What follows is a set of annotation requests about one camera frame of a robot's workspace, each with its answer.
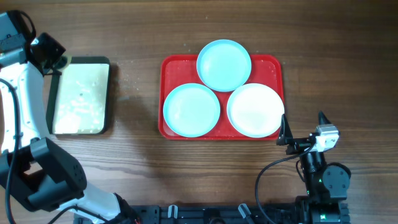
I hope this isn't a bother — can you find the right black cable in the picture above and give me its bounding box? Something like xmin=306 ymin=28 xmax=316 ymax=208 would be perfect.
xmin=254 ymin=144 xmax=317 ymax=224

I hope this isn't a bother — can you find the left black cable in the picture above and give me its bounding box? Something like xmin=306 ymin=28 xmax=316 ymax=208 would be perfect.
xmin=0 ymin=77 xmax=22 ymax=224

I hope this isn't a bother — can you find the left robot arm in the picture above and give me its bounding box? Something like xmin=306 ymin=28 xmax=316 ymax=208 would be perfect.
xmin=1 ymin=10 xmax=141 ymax=223

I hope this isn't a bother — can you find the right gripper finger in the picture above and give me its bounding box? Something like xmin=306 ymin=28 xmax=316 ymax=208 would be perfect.
xmin=276 ymin=114 xmax=293 ymax=146
xmin=318 ymin=111 xmax=331 ymax=125

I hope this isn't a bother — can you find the light blue plate top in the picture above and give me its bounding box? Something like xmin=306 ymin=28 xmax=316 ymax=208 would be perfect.
xmin=197 ymin=39 xmax=252 ymax=92

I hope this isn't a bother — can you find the black cable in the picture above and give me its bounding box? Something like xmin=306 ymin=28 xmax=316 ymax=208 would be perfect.
xmin=0 ymin=77 xmax=22 ymax=224
xmin=254 ymin=144 xmax=317 ymax=224

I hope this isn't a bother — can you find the red plastic tray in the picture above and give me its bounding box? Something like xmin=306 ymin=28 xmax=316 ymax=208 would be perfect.
xmin=158 ymin=54 xmax=284 ymax=141

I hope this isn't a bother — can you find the black tray with soapy water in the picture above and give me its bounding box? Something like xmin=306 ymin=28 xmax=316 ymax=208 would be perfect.
xmin=46 ymin=56 xmax=111 ymax=135

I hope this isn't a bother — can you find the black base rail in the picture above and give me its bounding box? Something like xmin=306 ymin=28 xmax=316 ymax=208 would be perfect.
xmin=73 ymin=203 xmax=351 ymax=224

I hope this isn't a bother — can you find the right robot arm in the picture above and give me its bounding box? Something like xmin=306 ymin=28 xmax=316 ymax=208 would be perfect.
xmin=277 ymin=112 xmax=351 ymax=224

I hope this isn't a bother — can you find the light blue plate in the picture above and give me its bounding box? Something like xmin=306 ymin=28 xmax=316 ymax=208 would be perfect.
xmin=197 ymin=39 xmax=252 ymax=92
xmin=162 ymin=83 xmax=221 ymax=138

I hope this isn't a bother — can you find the green yellow sponge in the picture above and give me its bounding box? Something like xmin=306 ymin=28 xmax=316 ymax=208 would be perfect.
xmin=53 ymin=55 xmax=72 ymax=70

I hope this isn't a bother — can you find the white plate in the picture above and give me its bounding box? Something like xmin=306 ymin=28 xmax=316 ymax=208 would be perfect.
xmin=226 ymin=83 xmax=285 ymax=138

